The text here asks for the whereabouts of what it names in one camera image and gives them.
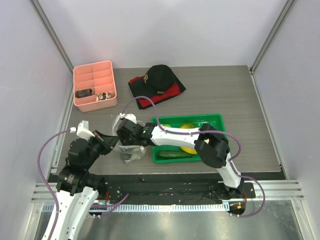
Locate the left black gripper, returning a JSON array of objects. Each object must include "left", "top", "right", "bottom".
[{"left": 83, "top": 129, "right": 120, "bottom": 169}]

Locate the purple cable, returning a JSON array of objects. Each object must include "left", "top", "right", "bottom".
[
  {"left": 122, "top": 95, "right": 266, "bottom": 218},
  {"left": 36, "top": 128, "right": 131, "bottom": 240}
]

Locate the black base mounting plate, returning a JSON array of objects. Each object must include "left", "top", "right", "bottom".
[{"left": 48, "top": 172, "right": 256, "bottom": 206}]

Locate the black baseball cap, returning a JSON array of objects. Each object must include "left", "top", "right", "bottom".
[{"left": 142, "top": 64, "right": 176, "bottom": 95}]

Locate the pink divided organizer box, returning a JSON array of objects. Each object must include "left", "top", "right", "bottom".
[{"left": 73, "top": 60, "right": 118, "bottom": 113}]

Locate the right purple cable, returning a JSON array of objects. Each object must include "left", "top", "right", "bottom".
[{"left": 122, "top": 95, "right": 266, "bottom": 218}]

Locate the pink patterned item in organizer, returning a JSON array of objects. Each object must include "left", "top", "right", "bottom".
[{"left": 95, "top": 91, "right": 112, "bottom": 102}]

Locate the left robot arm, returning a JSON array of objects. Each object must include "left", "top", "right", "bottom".
[{"left": 42, "top": 130, "right": 119, "bottom": 240}]

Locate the green plastic tray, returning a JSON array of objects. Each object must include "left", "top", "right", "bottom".
[{"left": 152, "top": 113, "right": 226, "bottom": 164}]

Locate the aluminium frame rail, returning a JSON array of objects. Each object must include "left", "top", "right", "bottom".
[{"left": 31, "top": 178, "right": 306, "bottom": 213}]

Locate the orange fake fruit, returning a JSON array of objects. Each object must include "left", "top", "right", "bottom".
[{"left": 180, "top": 122, "right": 197, "bottom": 129}]

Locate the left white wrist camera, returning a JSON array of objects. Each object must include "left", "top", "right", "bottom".
[{"left": 69, "top": 120, "right": 95, "bottom": 141}]

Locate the dark green fake cucumber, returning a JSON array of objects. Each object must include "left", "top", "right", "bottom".
[{"left": 157, "top": 150, "right": 193, "bottom": 160}]

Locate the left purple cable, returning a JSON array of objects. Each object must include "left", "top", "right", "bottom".
[{"left": 36, "top": 128, "right": 131, "bottom": 240}]

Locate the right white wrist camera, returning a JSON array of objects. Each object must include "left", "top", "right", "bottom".
[{"left": 118, "top": 113, "right": 137, "bottom": 124}]

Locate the yellow fake pepper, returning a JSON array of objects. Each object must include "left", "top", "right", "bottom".
[{"left": 180, "top": 146, "right": 197, "bottom": 155}]

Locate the red and black folded cloth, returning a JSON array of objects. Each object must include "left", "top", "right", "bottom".
[{"left": 128, "top": 76, "right": 186, "bottom": 105}]

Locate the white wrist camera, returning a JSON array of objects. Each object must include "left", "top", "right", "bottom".
[
  {"left": 118, "top": 113, "right": 137, "bottom": 124},
  {"left": 69, "top": 120, "right": 95, "bottom": 141}
]

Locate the small black object in organizer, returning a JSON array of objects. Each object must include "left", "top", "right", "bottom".
[{"left": 75, "top": 88, "right": 93, "bottom": 99}]

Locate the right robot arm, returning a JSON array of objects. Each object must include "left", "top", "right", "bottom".
[{"left": 115, "top": 117, "right": 244, "bottom": 198}]

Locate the clear zip top bag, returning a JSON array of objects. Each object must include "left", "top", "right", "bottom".
[{"left": 112, "top": 115, "right": 146, "bottom": 159}]

